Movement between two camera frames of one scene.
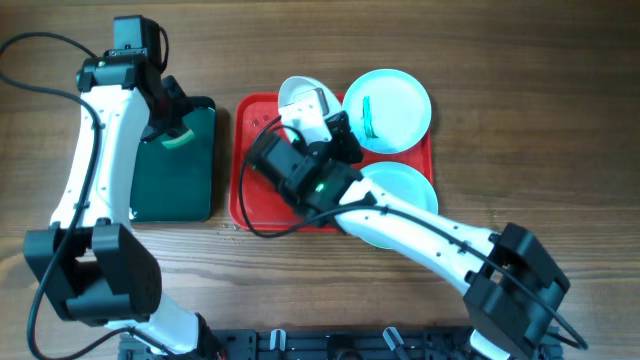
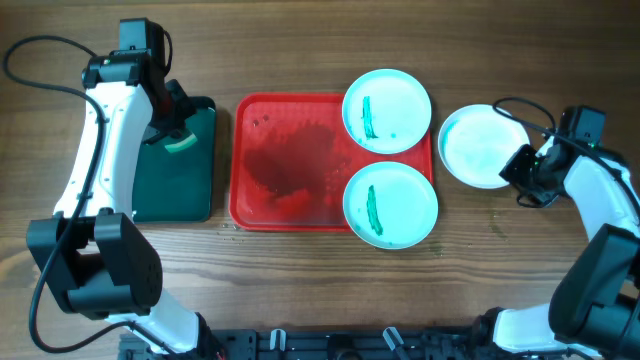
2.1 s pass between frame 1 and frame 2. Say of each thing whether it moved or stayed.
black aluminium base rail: stayed
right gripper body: moved
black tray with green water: stayed
